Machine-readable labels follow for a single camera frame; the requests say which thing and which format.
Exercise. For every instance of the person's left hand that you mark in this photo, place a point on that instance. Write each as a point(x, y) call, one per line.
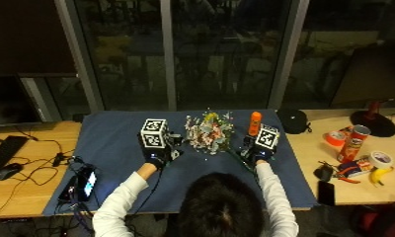
point(156, 152)

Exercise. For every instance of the person's right hand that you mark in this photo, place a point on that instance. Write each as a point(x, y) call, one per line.
point(255, 152)

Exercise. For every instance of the mixed flower bouquet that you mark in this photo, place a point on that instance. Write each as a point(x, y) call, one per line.
point(208, 133)

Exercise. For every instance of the white marker cube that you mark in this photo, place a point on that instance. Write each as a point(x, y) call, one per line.
point(154, 133)
point(267, 137)

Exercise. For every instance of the orange bottle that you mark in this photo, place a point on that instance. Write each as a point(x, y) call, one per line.
point(254, 123)

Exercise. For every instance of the blue table cloth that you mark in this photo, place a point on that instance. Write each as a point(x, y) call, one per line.
point(118, 144)

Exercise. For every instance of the black cap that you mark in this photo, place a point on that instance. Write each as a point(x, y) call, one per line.
point(294, 121)

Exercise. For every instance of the the person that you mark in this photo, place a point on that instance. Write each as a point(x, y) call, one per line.
point(219, 204)

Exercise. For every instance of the small black pouch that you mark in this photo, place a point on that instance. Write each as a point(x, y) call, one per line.
point(323, 172)

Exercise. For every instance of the orange tape roll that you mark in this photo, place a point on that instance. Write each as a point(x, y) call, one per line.
point(335, 138)

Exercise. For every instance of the black smartphone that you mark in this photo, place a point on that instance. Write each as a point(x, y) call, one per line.
point(326, 193)

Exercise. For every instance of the black device with lit screen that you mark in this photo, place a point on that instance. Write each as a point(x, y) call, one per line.
point(84, 184)

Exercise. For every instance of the red snack can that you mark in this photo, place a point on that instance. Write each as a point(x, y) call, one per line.
point(353, 143)

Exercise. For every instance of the colourful snack packet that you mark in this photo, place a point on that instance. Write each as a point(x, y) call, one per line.
point(355, 168)

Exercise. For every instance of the white tape roll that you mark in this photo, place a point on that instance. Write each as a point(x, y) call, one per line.
point(380, 159)

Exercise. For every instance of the yellow banana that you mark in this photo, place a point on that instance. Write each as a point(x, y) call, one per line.
point(377, 175)

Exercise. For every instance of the black monitor with red stand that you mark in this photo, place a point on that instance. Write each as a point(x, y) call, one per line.
point(372, 85)

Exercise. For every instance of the black computer mouse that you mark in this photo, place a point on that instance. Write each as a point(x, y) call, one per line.
point(8, 171)

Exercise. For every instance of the black keyboard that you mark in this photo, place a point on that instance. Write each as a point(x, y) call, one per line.
point(3, 153)

